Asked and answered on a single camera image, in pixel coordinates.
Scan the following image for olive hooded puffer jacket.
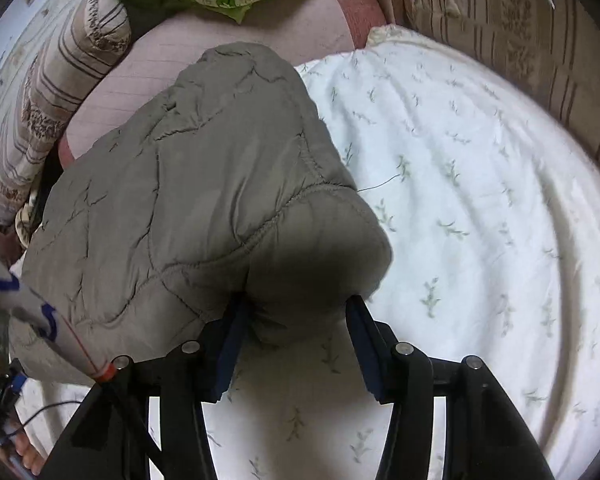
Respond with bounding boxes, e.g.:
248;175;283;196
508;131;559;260
7;42;393;386

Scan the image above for person's left hand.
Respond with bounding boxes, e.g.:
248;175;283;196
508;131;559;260
0;430;48;478

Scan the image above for pink sofa cushion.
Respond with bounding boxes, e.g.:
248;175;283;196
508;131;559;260
57;0;388;171

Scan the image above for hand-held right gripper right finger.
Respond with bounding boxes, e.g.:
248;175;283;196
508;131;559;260
345;296;556;480

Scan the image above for striped floral cushion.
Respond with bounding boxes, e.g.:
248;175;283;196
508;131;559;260
402;0;600;181
0;0;133;226

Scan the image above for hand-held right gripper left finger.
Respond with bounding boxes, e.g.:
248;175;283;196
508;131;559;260
37;292;253;480

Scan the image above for brown cloth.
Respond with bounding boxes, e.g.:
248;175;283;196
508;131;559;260
0;215;26;266

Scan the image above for white leaf print bed sheet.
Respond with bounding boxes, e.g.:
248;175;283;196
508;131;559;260
25;25;600;480

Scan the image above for cream patterned cloth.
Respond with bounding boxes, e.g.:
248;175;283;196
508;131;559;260
12;199;43;247

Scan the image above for black cable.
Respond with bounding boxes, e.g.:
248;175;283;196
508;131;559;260
10;400;88;436

